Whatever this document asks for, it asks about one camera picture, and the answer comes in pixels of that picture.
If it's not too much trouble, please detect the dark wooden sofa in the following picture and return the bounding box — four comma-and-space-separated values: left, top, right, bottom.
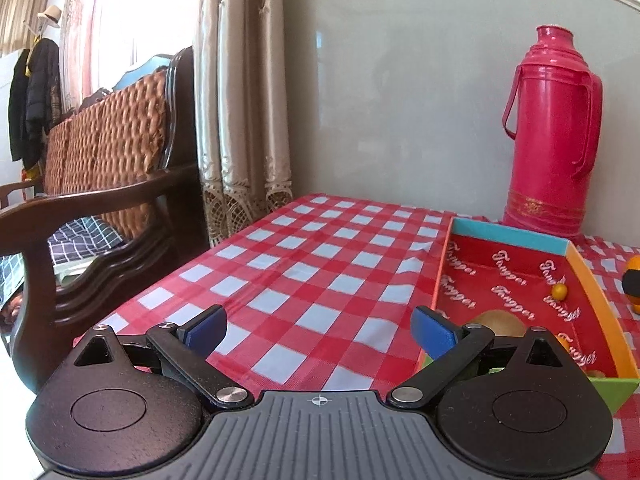
1, 48, 208, 391

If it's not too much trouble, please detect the brown kiwi fruit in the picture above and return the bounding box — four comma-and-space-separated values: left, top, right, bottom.
469, 310, 527, 337

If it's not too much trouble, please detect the red white checkered tablecloth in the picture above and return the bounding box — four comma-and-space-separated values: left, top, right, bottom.
105, 194, 639, 479

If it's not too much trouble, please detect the red thermos flask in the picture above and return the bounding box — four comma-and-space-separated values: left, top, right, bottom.
501, 25, 603, 240

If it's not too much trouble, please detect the red cardboard box tray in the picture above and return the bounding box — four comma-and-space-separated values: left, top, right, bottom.
430, 217, 639, 412

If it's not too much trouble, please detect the small orange on table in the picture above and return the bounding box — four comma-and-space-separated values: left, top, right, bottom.
622, 255, 640, 315

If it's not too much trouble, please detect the beige curtain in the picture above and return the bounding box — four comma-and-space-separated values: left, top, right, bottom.
193, 0, 293, 244

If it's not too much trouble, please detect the black hanging coat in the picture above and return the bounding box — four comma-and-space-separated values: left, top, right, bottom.
8, 38, 61, 170

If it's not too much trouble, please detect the white hat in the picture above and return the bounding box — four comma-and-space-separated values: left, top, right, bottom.
37, 4, 62, 28

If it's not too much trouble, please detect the small yellow kumquat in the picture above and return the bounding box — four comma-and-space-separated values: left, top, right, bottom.
551, 283, 568, 302

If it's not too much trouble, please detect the blue plaid cloth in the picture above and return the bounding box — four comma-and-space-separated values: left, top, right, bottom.
1, 217, 125, 307

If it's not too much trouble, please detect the woven brown seat cushion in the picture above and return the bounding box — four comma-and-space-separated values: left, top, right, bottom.
43, 70, 170, 241

